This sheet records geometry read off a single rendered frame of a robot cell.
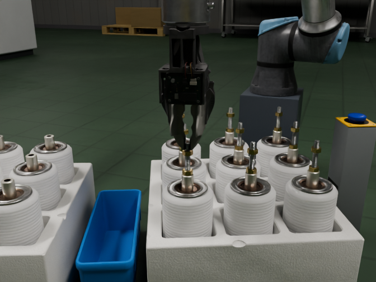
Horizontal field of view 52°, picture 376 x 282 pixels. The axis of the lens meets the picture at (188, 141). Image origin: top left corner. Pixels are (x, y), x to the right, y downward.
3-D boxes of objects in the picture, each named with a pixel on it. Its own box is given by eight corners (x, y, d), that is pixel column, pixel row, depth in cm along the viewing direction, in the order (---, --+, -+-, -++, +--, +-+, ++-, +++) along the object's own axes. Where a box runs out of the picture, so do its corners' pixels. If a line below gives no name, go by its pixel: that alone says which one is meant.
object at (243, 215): (241, 246, 85) (246, 172, 79) (278, 267, 78) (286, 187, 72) (211, 266, 79) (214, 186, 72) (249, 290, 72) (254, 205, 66)
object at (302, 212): (269, 264, 79) (276, 184, 73) (293, 244, 86) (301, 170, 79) (312, 287, 73) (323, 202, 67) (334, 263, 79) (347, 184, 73)
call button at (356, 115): (343, 120, 92) (344, 112, 91) (360, 120, 92) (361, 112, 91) (351, 126, 88) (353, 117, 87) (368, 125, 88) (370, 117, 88)
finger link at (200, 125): (186, 159, 64) (184, 105, 61) (191, 146, 70) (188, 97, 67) (205, 159, 64) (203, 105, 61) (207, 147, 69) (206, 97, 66)
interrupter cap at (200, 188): (207, 200, 68) (207, 197, 68) (164, 199, 68) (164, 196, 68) (208, 181, 75) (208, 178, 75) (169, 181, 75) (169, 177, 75)
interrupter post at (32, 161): (29, 167, 81) (27, 153, 80) (41, 167, 81) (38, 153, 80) (25, 172, 79) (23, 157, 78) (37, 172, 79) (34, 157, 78)
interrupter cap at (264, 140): (254, 142, 95) (255, 140, 95) (272, 136, 100) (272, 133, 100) (281, 151, 90) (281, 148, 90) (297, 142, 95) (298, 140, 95)
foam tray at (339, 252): (153, 218, 109) (151, 159, 103) (288, 213, 111) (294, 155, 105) (149, 328, 72) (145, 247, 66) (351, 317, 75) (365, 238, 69)
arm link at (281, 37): (266, 57, 131) (269, 15, 126) (305, 60, 123) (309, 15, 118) (249, 61, 121) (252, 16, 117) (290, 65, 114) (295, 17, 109)
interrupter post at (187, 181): (193, 193, 70) (193, 177, 69) (180, 193, 71) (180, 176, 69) (194, 187, 73) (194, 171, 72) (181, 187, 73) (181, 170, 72)
